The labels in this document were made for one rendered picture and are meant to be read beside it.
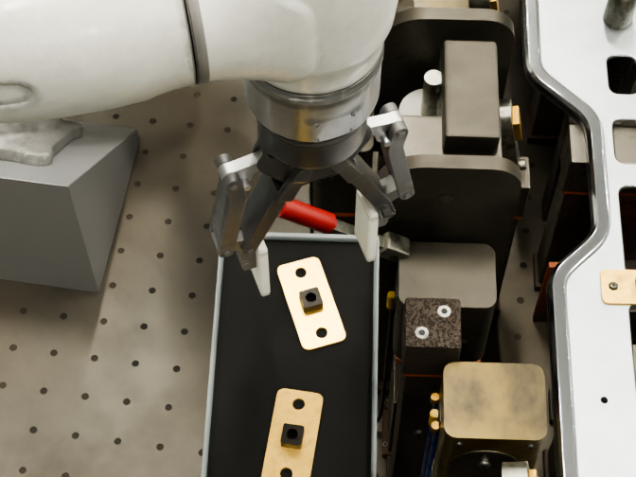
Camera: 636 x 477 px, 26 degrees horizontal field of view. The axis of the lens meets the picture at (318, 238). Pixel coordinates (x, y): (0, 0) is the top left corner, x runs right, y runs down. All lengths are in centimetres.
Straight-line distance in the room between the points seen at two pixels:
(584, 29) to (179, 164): 56
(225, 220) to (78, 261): 69
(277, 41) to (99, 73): 10
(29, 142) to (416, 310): 56
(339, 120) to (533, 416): 44
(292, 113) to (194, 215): 91
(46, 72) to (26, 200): 80
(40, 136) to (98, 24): 87
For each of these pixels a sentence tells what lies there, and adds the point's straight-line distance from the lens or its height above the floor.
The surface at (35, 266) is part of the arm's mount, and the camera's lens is 169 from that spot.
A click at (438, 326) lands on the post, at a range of 123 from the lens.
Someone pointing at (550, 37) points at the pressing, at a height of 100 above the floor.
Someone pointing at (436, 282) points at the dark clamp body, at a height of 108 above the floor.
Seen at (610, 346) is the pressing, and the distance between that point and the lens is 136.
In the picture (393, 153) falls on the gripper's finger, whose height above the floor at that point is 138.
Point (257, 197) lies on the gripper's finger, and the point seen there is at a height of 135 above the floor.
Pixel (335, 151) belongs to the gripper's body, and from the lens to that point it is 91.
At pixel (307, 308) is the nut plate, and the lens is 116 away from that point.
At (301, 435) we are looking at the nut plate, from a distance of 111.
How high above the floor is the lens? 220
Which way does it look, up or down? 60 degrees down
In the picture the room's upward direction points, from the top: straight up
